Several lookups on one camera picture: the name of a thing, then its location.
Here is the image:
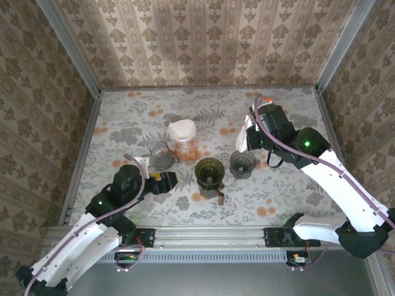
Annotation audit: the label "green transparent dripper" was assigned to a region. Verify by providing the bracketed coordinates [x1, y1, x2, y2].
[194, 157, 225, 189]

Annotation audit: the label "small electronics board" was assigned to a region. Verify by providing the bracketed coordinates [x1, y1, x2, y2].
[286, 251, 311, 266]
[114, 251, 139, 263]

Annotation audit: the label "aluminium table back rail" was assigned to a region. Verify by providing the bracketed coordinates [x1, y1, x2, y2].
[100, 85, 318, 92]

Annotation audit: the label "clear glass server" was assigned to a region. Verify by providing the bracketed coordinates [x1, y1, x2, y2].
[148, 140, 180, 171]

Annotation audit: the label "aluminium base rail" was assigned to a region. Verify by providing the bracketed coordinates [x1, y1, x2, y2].
[49, 226, 352, 250]

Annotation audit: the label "aluminium frame post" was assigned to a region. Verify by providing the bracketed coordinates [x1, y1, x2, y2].
[36, 0, 102, 97]
[315, 0, 376, 93]

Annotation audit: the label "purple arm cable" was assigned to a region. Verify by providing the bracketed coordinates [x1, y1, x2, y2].
[253, 94, 395, 231]
[23, 154, 146, 296]

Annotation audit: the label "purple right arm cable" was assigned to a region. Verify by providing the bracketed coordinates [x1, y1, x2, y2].
[253, 94, 395, 231]

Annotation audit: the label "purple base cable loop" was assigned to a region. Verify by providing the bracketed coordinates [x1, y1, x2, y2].
[115, 242, 146, 272]

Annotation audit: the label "aluminium table side rail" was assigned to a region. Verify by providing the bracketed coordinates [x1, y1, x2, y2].
[58, 92, 102, 226]
[314, 89, 362, 210]

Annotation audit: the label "grey slotted cable duct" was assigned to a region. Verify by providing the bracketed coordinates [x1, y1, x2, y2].
[101, 249, 294, 263]

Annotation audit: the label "pink transparent dripper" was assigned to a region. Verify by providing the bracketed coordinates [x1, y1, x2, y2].
[172, 138, 203, 162]

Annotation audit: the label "grey transparent dripper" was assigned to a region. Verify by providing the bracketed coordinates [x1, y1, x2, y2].
[229, 150, 259, 179]

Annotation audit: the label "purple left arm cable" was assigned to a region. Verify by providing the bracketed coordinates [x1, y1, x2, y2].
[23, 154, 146, 296]

